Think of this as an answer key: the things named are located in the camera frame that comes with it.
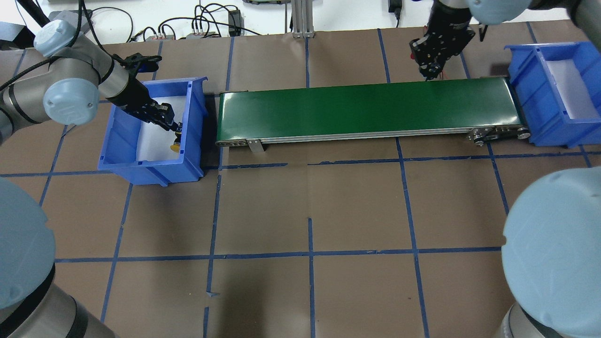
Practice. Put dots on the blue destination bin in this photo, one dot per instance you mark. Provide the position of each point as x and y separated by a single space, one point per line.
543 109

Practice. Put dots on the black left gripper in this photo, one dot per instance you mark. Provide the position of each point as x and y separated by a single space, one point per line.
131 96

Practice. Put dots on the green conveyor belt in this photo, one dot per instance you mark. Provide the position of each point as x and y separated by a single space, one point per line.
483 109

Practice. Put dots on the white foam destination liner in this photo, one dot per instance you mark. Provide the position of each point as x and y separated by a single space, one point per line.
572 90

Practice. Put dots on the black power adapter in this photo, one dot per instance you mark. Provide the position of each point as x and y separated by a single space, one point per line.
235 23

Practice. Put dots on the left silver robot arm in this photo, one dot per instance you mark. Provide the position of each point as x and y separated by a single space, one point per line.
80 73

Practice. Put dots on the white foam bin liner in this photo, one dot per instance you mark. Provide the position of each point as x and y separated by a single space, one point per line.
153 141

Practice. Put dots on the yellow push button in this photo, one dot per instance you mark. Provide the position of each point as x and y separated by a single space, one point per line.
177 143

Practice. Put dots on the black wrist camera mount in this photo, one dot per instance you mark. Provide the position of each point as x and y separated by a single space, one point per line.
138 63

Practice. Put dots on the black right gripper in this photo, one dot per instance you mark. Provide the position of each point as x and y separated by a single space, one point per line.
446 22

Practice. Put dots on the blue source bin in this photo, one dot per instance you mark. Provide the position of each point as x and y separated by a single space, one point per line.
119 150

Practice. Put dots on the aluminium frame post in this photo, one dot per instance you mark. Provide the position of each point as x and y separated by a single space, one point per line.
302 19

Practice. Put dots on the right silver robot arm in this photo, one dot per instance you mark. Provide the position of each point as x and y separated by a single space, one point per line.
551 255

